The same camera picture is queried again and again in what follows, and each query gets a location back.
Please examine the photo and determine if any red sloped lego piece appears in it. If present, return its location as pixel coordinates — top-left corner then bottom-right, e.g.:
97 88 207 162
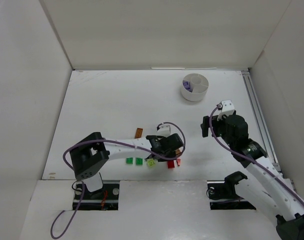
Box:
176 158 181 167

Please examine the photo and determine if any large red lego brick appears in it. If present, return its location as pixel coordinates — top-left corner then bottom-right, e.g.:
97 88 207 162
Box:
167 160 175 169

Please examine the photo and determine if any brown upside-down lego brick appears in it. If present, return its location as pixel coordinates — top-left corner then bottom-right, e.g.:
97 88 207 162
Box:
134 128 143 139

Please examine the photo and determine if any purple long lego brick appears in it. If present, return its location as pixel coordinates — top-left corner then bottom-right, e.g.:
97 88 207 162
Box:
182 80 193 92

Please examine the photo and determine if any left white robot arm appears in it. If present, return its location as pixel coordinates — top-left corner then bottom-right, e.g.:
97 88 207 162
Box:
63 132 185 193

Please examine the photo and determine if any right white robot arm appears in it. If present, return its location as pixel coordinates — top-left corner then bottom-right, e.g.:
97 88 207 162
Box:
200 113 304 240

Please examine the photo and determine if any lime square lego brick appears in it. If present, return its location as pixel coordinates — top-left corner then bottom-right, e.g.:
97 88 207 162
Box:
146 159 156 168

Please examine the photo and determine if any green long lego brick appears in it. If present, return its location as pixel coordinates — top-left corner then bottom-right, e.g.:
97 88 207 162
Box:
135 157 143 166

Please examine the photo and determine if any green rounded lego brick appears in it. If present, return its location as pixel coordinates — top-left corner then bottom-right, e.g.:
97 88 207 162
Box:
125 157 134 165

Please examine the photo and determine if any white round divided container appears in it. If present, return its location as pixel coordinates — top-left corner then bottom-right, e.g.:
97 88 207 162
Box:
180 73 209 102

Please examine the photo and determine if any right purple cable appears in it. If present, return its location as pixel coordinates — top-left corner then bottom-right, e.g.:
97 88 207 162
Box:
208 103 304 216

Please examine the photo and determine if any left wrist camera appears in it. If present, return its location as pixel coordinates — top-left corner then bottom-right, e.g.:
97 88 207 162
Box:
157 124 171 137

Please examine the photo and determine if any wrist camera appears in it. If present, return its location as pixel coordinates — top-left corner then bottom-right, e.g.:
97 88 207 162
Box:
217 99 236 121
157 124 171 137

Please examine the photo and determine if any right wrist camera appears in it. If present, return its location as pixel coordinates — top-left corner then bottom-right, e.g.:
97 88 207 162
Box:
217 99 236 121

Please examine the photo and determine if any aluminium rail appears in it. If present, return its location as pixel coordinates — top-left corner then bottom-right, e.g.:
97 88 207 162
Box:
241 70 284 177

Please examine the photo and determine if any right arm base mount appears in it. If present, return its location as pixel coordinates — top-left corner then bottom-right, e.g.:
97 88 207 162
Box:
206 171 256 210

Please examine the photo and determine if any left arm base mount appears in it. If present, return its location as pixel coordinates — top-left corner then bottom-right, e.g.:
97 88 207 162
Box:
78 181 120 211

